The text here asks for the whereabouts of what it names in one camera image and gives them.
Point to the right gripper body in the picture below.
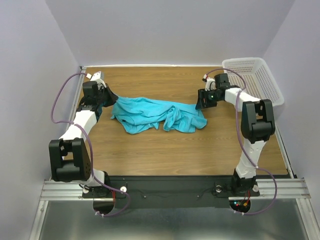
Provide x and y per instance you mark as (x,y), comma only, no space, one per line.
(210,98)

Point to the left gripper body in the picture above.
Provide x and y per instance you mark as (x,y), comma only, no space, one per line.
(99,98)

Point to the turquoise t-shirt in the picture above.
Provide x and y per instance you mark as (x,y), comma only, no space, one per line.
(140,114)

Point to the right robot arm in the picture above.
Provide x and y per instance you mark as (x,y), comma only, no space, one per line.
(255,124)

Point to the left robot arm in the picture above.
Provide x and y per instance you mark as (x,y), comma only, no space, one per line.
(71,156)

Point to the white plastic basket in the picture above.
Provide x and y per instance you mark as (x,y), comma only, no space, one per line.
(254,74)

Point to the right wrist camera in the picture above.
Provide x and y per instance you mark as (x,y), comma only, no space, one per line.
(210,83)

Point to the left aluminium side rail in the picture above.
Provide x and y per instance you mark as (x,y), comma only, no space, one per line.
(80,79)

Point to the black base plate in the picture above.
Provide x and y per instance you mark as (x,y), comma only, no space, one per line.
(165,192)

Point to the aluminium frame rail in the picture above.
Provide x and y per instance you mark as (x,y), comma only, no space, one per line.
(287,188)

